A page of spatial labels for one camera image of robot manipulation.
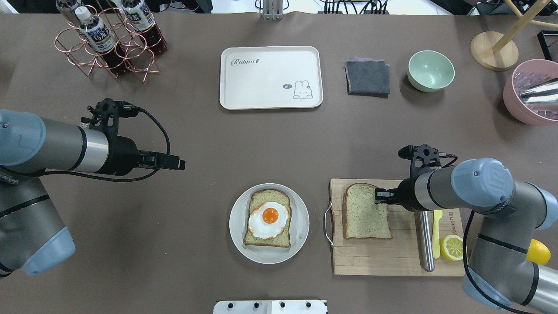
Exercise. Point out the yellow plastic knife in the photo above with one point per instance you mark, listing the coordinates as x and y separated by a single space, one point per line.
435 237

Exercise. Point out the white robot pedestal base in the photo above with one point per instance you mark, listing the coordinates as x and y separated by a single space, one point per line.
271 307

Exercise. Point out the mint green bowl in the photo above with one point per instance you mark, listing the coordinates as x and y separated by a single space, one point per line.
430 71

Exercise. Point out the tea bottle three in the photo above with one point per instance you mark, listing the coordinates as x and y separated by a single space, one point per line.
67 9

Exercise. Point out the fried egg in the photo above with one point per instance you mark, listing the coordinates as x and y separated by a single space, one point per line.
268 221

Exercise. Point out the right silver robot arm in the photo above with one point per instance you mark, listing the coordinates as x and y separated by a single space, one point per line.
498 272

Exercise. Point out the half lemon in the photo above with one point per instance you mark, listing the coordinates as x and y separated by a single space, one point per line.
451 247

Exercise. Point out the steel muddler black tip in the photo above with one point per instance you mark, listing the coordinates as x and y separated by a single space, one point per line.
424 243

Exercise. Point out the tea bottle one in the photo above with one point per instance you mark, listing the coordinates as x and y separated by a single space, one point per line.
102 40

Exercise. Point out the tea bottle two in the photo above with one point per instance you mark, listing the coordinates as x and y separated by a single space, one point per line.
143 21

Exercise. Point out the steel ice scoop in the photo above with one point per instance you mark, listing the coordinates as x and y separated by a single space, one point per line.
543 96

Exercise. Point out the bread slice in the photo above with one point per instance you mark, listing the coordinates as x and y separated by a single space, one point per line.
363 218
258 198

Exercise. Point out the wooden cutting board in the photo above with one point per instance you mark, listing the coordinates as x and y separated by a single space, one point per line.
398 256

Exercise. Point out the white round plate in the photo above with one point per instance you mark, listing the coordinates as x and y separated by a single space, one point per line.
299 227

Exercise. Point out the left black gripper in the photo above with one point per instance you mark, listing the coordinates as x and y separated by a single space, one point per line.
123 151

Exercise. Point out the copper wire bottle rack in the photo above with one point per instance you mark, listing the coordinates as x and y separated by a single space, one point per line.
122 37

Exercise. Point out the pink bowl with ice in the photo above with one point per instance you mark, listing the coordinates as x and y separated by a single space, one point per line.
526 75

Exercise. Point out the wine glass rack tray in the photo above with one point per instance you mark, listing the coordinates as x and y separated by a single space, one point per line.
548 40

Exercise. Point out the yellow lemon right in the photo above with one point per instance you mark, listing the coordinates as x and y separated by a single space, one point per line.
538 253

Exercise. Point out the cream rabbit tray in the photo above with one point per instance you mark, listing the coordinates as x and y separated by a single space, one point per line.
271 77

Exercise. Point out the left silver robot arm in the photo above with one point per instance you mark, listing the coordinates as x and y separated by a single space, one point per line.
34 238

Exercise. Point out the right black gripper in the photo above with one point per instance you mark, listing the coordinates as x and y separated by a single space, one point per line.
405 196

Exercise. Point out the bread slice under egg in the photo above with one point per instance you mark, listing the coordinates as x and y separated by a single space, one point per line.
258 198

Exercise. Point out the grey folded cloth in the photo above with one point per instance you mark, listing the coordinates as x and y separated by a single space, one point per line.
367 77

